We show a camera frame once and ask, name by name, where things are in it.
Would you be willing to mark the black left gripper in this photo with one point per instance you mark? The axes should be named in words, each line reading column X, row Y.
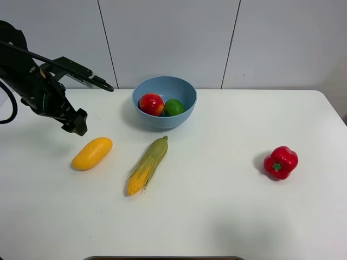
column 44, row 95

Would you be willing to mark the yellow mango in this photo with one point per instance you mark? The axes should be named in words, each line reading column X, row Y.
column 92, row 154

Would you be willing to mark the red pomegranate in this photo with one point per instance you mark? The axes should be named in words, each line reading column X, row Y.
column 151, row 104

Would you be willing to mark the green lime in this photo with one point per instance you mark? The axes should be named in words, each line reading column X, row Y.
column 173, row 107

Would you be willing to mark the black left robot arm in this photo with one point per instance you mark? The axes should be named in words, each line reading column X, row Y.
column 13, row 59

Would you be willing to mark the blue plastic bowl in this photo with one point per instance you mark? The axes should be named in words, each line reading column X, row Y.
column 167, row 87

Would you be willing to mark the corn cob with husk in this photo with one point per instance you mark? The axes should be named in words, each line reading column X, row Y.
column 144, row 170

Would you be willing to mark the red bell pepper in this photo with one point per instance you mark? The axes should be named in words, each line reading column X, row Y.
column 281, row 162

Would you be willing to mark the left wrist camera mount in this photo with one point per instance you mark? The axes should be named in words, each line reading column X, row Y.
column 63, row 66

